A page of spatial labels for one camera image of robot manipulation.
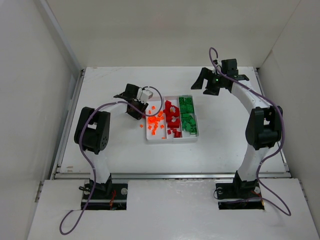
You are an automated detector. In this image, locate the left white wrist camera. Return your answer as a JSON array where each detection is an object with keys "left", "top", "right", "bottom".
[{"left": 136, "top": 87, "right": 153, "bottom": 103}]

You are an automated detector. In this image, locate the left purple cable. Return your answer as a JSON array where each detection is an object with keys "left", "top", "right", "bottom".
[{"left": 59, "top": 86, "right": 163, "bottom": 236}]

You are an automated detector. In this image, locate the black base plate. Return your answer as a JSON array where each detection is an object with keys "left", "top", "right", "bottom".
[
  {"left": 78, "top": 180, "right": 128, "bottom": 211},
  {"left": 214, "top": 182, "right": 265, "bottom": 210}
]

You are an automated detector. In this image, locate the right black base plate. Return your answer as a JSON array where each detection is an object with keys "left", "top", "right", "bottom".
[{"left": 214, "top": 182, "right": 265, "bottom": 210}]

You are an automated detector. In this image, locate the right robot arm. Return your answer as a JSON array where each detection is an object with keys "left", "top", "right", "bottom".
[{"left": 191, "top": 59, "right": 283, "bottom": 200}]

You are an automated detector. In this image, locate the orange dome lego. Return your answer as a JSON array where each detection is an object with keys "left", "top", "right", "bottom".
[{"left": 147, "top": 116, "right": 157, "bottom": 124}]

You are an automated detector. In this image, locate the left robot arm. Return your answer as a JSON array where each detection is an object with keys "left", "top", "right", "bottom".
[{"left": 74, "top": 83, "right": 153, "bottom": 194}]

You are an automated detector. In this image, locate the green lego pile in tray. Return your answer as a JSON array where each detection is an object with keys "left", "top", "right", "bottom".
[{"left": 178, "top": 95, "right": 199, "bottom": 138}]

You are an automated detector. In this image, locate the red square lego in tray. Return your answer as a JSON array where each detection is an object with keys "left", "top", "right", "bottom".
[{"left": 172, "top": 128, "right": 182, "bottom": 138}]

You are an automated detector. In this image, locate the aluminium rail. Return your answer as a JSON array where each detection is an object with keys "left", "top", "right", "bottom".
[{"left": 49, "top": 172, "right": 292, "bottom": 180}]

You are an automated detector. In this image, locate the red flower print lego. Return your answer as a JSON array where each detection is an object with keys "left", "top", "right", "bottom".
[{"left": 163, "top": 100, "right": 180, "bottom": 121}]

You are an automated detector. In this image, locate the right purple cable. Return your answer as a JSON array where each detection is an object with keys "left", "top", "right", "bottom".
[{"left": 208, "top": 47, "right": 292, "bottom": 216}]

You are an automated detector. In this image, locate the purple cable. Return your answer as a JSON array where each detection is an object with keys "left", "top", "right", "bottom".
[
  {"left": 208, "top": 47, "right": 292, "bottom": 216},
  {"left": 59, "top": 86, "right": 163, "bottom": 236}
]

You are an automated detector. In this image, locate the orange lego pile in tray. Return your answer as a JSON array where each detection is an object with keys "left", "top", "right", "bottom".
[{"left": 146, "top": 110, "right": 167, "bottom": 140}]

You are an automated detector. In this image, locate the white three-compartment tray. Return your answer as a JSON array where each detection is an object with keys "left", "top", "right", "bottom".
[{"left": 145, "top": 95, "right": 199, "bottom": 144}]

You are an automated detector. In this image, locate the red arch lego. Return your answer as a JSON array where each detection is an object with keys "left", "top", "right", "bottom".
[{"left": 167, "top": 118, "right": 180, "bottom": 129}]

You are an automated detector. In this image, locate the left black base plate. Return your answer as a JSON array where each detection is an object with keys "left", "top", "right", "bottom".
[{"left": 78, "top": 180, "right": 128, "bottom": 211}]

